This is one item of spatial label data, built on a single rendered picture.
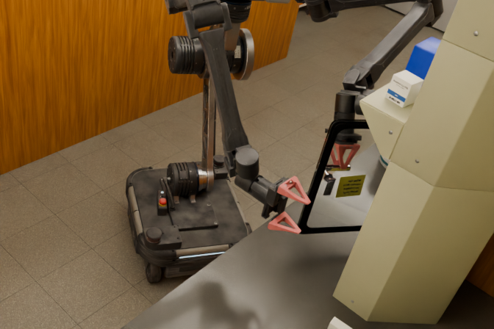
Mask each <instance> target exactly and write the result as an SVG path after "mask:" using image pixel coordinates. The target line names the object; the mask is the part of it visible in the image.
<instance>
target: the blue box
mask: <svg viewBox="0 0 494 329"><path fill-rule="evenodd" d="M440 42H441V40H438V39H437V38H435V37H430V38H428V39H426V40H424V41H422V42H420V43H419V44H417V45H415V47H414V48H413V51H412V54H411V55H410V58H409V61H408V63H407V66H406V69H405V70H407V71H409V72H410V73H412V74H414V75H416V76H418V77H419V78H421V79H423V80H424V79H425V78H426V74H427V73H428V71H429V68H430V66H431V63H432V60H433V59H434V55H435V54H436V52H437V49H438V47H439V44H440Z"/></svg>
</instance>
